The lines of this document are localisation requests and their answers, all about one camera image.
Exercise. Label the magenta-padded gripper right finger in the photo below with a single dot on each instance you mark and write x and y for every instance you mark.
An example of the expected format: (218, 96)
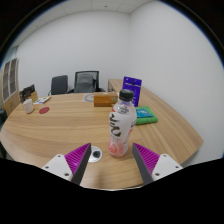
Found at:
(146, 158)

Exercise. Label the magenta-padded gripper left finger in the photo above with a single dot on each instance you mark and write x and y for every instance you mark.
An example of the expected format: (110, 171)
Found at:
(77, 158)

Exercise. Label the clear drink bottle black cap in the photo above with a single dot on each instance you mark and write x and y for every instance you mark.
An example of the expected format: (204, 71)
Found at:
(121, 126)

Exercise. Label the green flat packet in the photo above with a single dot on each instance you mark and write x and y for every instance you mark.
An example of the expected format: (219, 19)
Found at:
(148, 119)

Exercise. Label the flat round red coaster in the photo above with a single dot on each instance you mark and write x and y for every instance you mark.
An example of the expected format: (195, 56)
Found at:
(44, 110)

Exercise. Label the orange wooden box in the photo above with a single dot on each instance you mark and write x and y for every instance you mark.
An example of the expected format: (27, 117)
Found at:
(105, 99)

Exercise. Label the white printed booklet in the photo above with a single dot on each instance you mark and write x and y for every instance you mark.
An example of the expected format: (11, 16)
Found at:
(42, 100)

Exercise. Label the dark grey office chair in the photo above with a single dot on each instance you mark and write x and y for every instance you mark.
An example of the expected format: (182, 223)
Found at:
(59, 85)

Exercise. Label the brown box with tan stripe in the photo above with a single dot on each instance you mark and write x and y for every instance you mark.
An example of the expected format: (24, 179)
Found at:
(33, 96)

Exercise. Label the black mesh office chair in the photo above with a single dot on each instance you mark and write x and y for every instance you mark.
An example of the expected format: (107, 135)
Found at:
(85, 82)

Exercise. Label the wooden side cabinet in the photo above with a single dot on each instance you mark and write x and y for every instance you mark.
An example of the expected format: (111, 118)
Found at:
(114, 85)

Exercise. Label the dark brown flat box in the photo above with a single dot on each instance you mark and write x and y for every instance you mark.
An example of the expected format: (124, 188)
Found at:
(21, 95)

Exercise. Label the black leather armchair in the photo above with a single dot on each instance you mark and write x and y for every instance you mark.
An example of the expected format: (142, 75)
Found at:
(2, 116)

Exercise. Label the wooden glass-door shelf cabinet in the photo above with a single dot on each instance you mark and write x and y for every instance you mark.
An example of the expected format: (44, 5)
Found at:
(10, 85)

